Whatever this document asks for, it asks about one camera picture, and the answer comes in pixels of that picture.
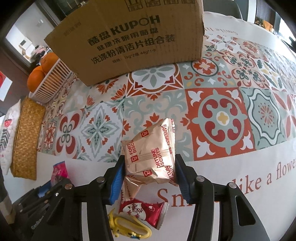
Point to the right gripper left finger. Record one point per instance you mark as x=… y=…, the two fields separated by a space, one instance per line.
x=63 y=220

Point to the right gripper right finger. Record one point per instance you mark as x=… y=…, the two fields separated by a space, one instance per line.
x=237 y=218

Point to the pink hawthorn snack bag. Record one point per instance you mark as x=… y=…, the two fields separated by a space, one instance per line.
x=59 y=173

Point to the fortune biscuits packet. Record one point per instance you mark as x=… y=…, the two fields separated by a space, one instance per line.
x=150 y=155
x=130 y=188

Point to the woven yellow tissue box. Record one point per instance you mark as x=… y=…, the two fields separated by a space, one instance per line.
x=24 y=161

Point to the yellow toy figure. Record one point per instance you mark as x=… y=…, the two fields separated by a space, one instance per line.
x=131 y=228

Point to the red snack packet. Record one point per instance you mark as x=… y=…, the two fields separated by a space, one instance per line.
x=152 y=213

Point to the patterned tablecloth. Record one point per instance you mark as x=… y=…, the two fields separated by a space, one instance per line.
x=234 y=112

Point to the orange fruit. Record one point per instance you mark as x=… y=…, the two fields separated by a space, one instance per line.
x=48 y=61
x=34 y=79

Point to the white basket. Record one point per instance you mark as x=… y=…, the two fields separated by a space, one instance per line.
x=52 y=83

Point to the cardboard box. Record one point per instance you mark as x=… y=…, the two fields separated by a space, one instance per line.
x=105 y=39

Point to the grey dining chair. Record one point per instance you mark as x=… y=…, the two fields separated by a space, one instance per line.
x=224 y=7

